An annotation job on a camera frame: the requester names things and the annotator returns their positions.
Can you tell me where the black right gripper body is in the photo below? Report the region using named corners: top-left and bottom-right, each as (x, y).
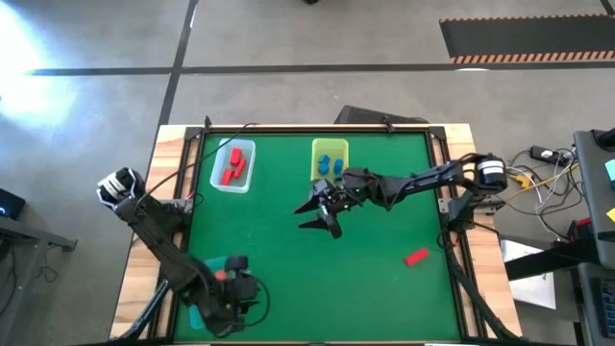
top-left (310, 175), bottom-right (369, 215)

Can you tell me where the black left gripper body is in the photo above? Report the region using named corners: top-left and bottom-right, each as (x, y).
top-left (224, 272), bottom-right (261, 314)

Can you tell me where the teal translucent plastic bin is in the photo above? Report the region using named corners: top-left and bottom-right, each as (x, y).
top-left (188, 256), bottom-right (230, 332)

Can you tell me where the long red block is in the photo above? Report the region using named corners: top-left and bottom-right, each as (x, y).
top-left (404, 247), bottom-right (430, 267)

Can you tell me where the yellow translucent plastic bin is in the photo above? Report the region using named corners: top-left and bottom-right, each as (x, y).
top-left (310, 137), bottom-right (351, 186)

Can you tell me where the green table mat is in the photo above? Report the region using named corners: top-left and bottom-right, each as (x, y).
top-left (173, 132), bottom-right (462, 343)

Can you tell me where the clear plastic bin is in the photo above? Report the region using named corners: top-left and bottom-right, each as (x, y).
top-left (209, 138), bottom-right (258, 194)

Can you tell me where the black flat box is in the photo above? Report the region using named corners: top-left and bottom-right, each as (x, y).
top-left (334, 105), bottom-right (430, 126)

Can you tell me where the black power strip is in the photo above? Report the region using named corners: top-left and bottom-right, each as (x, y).
top-left (529, 145), bottom-right (561, 162)

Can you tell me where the black bar stand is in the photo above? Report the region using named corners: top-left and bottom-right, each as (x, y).
top-left (504, 237), bottom-right (600, 282)

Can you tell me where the white paper sheet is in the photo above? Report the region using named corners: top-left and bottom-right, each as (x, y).
top-left (499, 238), bottom-right (557, 310)

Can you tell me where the grey metal stand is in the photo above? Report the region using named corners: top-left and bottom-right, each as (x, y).
top-left (0, 215), bottom-right (78, 346)

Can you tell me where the black device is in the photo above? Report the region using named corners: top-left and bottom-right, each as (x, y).
top-left (0, 187), bottom-right (27, 221)

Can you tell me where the black hazard-striped floor mat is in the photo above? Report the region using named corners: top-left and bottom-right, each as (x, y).
top-left (438, 13), bottom-right (615, 65)

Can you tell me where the grey desk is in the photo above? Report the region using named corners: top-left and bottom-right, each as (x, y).
top-left (574, 128), bottom-right (615, 270)

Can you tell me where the black object on desk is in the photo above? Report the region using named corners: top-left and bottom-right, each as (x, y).
top-left (593, 127), bottom-right (615, 148)

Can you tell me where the dark equipment rack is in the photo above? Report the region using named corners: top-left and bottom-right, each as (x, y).
top-left (576, 261), bottom-right (615, 346)

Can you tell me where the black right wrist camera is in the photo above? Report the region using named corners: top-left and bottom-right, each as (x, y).
top-left (341, 166), bottom-right (374, 189)

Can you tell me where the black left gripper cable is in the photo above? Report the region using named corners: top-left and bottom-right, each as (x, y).
top-left (242, 281), bottom-right (272, 329)

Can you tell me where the black metal table frame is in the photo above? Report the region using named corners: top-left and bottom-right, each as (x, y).
top-left (112, 122), bottom-right (525, 346)

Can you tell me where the long black cable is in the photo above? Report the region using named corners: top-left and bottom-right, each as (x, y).
top-left (136, 122), bottom-right (258, 193)

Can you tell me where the yellow cable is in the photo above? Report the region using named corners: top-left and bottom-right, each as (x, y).
top-left (514, 162), bottom-right (580, 191)

